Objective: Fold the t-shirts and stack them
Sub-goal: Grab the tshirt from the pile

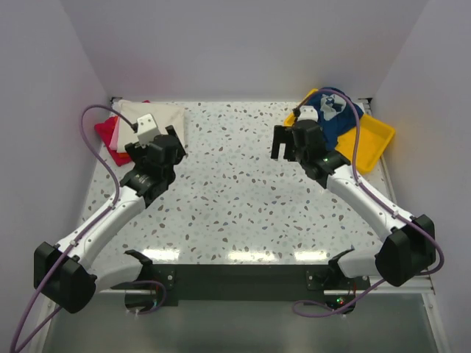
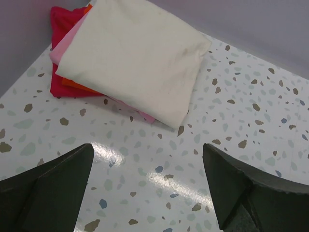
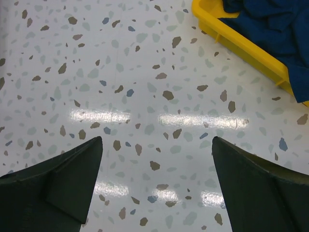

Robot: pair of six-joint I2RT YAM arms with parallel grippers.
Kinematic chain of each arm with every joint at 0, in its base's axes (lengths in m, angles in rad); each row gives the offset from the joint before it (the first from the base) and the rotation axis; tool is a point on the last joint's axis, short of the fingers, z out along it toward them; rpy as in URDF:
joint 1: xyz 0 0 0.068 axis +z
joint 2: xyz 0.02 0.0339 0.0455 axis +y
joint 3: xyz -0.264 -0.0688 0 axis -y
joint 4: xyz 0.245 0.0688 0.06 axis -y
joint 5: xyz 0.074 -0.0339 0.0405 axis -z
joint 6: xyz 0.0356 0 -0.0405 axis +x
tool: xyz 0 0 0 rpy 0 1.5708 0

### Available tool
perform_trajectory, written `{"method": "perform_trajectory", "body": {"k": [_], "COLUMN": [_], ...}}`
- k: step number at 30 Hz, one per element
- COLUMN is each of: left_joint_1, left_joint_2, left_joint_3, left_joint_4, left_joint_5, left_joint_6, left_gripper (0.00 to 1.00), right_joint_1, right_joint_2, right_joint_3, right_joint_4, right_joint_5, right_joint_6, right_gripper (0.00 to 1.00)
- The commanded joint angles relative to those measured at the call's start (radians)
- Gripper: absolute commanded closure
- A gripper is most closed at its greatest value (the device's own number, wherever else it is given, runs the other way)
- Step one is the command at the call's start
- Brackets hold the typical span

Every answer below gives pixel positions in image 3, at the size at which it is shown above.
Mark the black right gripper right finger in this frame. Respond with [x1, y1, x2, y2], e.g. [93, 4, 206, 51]
[212, 137, 309, 232]

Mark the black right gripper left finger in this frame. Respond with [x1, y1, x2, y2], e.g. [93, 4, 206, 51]
[0, 136, 103, 232]

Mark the blue Mickey t-shirt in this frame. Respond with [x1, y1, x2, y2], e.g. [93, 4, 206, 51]
[220, 0, 309, 103]

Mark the yellow plastic tray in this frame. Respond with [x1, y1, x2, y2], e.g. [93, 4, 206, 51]
[192, 0, 295, 97]

